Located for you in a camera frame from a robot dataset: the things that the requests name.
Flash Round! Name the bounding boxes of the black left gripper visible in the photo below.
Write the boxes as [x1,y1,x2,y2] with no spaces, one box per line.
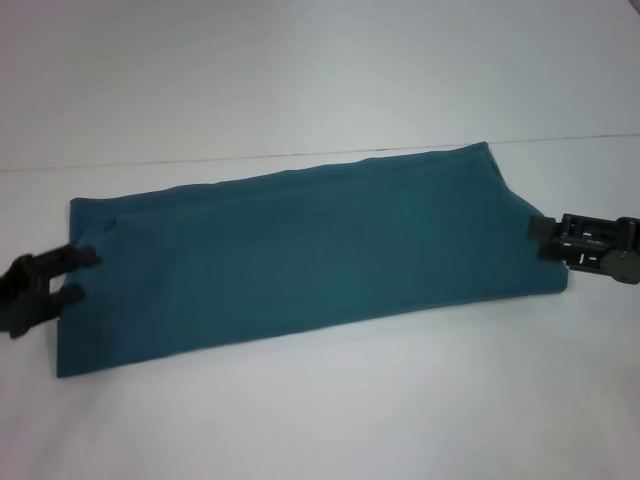
[0,242,105,340]

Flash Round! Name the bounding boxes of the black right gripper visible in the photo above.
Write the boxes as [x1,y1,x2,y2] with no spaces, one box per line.
[528,212,640,285]

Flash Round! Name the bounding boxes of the teal t-shirt with FREE print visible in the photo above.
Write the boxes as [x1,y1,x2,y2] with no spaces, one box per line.
[53,140,571,380]

